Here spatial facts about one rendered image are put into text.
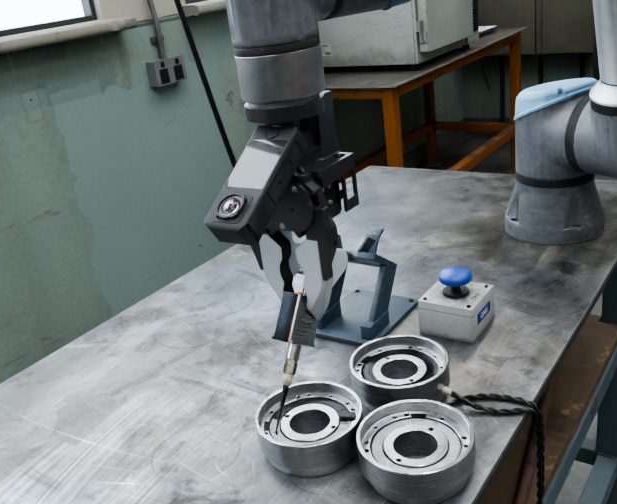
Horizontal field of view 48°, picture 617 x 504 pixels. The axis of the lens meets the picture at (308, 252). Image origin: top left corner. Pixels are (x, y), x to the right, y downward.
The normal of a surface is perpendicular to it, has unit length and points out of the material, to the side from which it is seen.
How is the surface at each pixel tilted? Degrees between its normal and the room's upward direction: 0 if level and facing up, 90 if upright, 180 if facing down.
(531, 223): 72
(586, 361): 0
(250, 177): 32
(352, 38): 90
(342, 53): 90
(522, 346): 0
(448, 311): 90
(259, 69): 90
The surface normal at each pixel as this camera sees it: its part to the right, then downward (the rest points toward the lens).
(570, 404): -0.12, -0.92
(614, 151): -0.77, 0.50
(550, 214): -0.42, 0.11
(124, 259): 0.82, 0.12
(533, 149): -0.76, 0.36
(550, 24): -0.56, 0.38
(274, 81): -0.13, 0.39
